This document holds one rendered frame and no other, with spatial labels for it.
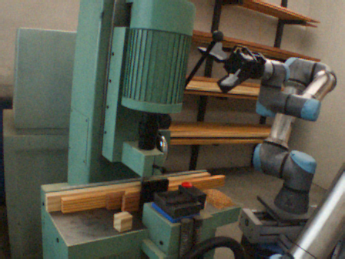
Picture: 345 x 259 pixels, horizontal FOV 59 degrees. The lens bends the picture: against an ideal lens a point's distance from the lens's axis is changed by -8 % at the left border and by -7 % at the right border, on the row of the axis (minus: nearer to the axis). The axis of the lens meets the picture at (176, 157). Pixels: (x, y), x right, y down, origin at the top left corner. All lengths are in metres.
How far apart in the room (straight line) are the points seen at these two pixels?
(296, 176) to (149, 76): 0.75
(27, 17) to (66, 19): 0.36
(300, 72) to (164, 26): 0.77
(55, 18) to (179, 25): 2.37
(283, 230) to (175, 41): 0.89
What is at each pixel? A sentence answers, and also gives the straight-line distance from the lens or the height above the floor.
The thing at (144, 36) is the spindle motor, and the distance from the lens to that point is 0.88.
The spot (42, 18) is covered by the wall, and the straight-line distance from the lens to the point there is 3.16.
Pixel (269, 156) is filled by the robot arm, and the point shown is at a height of 1.01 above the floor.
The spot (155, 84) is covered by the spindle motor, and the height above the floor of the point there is 1.27.
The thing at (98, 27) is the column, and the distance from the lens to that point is 1.07.
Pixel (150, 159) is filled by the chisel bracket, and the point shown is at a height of 1.06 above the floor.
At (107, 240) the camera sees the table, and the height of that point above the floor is 0.89.
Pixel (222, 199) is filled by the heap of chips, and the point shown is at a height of 0.92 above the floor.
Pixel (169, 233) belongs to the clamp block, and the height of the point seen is 0.94.
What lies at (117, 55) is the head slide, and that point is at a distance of 1.02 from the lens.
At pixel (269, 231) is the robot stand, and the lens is 1.38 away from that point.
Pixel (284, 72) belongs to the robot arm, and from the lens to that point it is 1.17.
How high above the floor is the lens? 1.36
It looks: 18 degrees down
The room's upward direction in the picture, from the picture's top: 8 degrees clockwise
